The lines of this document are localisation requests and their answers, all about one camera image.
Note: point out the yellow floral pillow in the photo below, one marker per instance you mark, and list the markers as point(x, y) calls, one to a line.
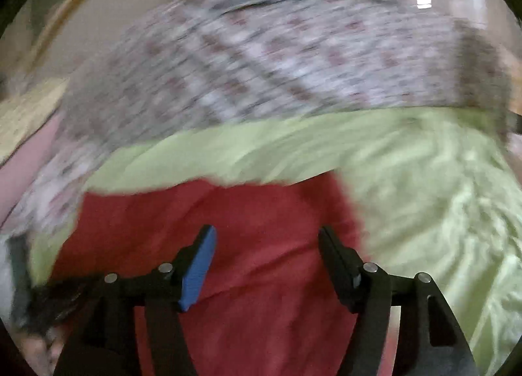
point(24, 115)

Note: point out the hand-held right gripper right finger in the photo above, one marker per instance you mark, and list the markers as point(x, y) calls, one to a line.
point(340, 266)

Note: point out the light green bed sheet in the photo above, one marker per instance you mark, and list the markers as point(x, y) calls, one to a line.
point(428, 196)

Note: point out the red quilted jacket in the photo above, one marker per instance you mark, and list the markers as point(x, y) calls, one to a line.
point(253, 229)

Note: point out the person's left hand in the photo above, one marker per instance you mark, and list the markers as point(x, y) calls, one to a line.
point(36, 353)

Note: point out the red floral patterned blanket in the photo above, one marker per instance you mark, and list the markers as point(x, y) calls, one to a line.
point(265, 57)

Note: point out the gold picture frame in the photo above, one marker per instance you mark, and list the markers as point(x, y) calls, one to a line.
point(61, 17)

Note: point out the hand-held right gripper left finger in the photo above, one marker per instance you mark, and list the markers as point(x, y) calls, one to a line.
point(199, 268)

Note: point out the white floral cloth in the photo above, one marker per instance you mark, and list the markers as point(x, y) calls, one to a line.
point(53, 192)

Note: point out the pink cloth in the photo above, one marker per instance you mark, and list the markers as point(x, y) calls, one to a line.
point(28, 164)

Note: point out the dark furniture edge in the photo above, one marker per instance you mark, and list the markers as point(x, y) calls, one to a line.
point(514, 123)

